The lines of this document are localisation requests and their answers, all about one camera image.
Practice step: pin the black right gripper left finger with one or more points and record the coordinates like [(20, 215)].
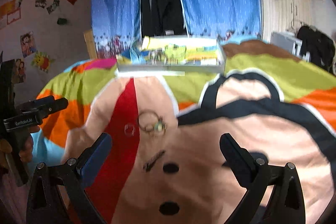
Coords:
[(45, 203)]

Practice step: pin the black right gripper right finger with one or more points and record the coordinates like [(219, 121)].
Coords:
[(285, 205)]

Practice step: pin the clear ring bangle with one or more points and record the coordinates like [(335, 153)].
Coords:
[(129, 129)]

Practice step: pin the left hand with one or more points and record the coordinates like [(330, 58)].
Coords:
[(26, 153)]

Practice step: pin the cartoon couple sticker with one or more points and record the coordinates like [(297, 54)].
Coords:
[(20, 71)]

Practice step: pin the cartoon family sticker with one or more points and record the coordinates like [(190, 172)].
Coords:
[(27, 42)]

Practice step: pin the colourful patterned bedspread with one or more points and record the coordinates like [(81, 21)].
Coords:
[(277, 107)]

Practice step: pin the red framed poster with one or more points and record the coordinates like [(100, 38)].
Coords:
[(10, 12)]

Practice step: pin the small photo sticker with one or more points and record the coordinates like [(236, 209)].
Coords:
[(40, 3)]

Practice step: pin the tilted photo sticker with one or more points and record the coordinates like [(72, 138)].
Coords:
[(51, 8)]

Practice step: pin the grey white box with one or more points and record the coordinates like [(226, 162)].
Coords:
[(287, 41)]

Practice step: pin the black clothes pile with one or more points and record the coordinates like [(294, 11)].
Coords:
[(320, 46)]

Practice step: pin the grey tray with dinosaur picture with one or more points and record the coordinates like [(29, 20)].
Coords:
[(174, 54)]

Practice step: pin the blue dotted left curtain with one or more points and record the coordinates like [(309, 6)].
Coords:
[(116, 26)]

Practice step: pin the white wooden wardrobe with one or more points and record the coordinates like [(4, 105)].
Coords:
[(289, 15)]

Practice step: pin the green wall hook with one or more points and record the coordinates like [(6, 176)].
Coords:
[(62, 21)]

